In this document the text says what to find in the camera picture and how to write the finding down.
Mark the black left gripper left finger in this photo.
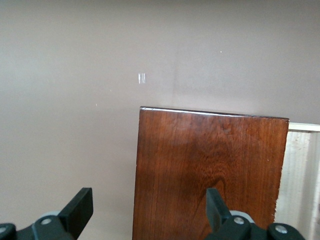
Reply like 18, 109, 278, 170
0, 187, 94, 240

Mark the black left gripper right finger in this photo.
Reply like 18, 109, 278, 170
204, 187, 306, 240

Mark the dark brown wooden box casing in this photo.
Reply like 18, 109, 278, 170
131, 106, 291, 240

